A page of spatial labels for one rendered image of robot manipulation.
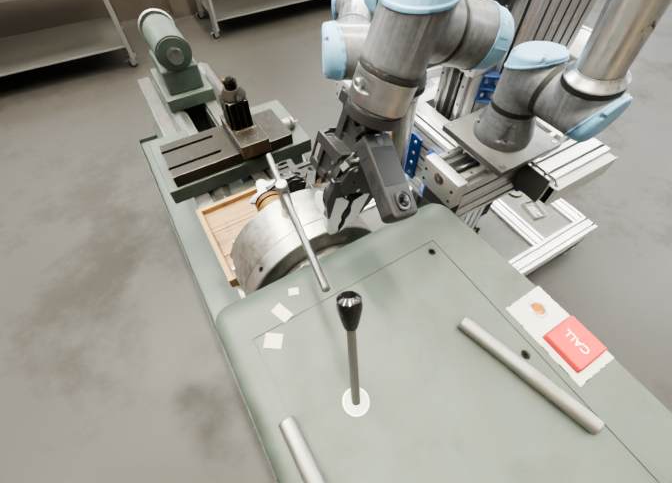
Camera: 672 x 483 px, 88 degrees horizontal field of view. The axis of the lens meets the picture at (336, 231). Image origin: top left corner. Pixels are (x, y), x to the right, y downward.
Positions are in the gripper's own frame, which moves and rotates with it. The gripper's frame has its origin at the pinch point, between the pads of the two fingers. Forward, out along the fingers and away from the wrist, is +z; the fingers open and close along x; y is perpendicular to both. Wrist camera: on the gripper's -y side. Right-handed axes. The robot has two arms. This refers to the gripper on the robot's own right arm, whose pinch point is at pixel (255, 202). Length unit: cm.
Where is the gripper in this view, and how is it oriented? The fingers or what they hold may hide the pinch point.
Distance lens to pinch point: 92.4
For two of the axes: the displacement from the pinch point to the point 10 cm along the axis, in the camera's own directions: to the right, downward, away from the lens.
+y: -5.0, -7.0, 5.2
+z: -8.7, 4.0, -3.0
